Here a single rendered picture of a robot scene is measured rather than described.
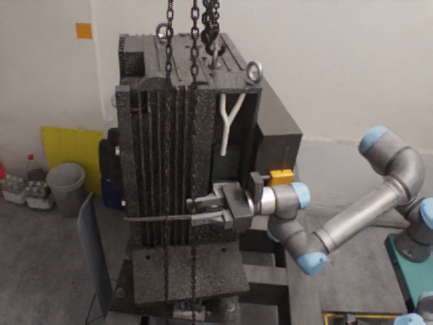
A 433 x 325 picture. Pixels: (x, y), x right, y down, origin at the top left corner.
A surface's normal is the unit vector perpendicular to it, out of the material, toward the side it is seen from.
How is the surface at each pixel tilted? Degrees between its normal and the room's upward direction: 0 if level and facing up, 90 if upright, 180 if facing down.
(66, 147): 87
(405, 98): 90
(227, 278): 0
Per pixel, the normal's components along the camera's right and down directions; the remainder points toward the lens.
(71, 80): -0.08, 0.63
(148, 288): 0.07, -0.77
